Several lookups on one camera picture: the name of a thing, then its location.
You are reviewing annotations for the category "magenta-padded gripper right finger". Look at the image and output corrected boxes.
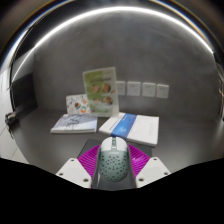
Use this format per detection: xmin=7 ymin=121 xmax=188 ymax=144
xmin=127 ymin=143 xmax=172 ymax=189

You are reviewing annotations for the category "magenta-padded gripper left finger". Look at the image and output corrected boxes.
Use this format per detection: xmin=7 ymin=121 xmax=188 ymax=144
xmin=55 ymin=143 xmax=102 ymax=189

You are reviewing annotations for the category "green and white computer mouse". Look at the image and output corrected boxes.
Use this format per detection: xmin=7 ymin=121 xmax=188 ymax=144
xmin=97 ymin=136 xmax=130 ymax=183

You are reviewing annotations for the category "thick white book blue stripe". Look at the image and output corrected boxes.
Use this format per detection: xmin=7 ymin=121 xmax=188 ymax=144
xmin=98 ymin=112 xmax=160 ymax=148

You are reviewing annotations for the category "thin grey-blue booklet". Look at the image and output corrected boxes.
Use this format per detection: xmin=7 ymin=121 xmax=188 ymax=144
xmin=50 ymin=113 xmax=99 ymax=135

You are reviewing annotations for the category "small white patterned card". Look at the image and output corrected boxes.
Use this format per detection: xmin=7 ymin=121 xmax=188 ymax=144
xmin=65 ymin=93 xmax=91 ymax=116

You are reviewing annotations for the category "green standing menu card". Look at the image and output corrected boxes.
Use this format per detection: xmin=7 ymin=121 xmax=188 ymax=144
xmin=82 ymin=66 xmax=120 ymax=118

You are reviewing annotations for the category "dark flat monitor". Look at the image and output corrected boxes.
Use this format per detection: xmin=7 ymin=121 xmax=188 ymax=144
xmin=10 ymin=71 xmax=38 ymax=116

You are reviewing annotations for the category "white ceiling light strip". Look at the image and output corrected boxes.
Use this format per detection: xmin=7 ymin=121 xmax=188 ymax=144
xmin=11 ymin=5 xmax=216 ymax=81

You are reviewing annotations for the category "black cable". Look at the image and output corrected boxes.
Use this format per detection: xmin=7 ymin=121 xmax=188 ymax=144
xmin=4 ymin=111 xmax=18 ymax=129

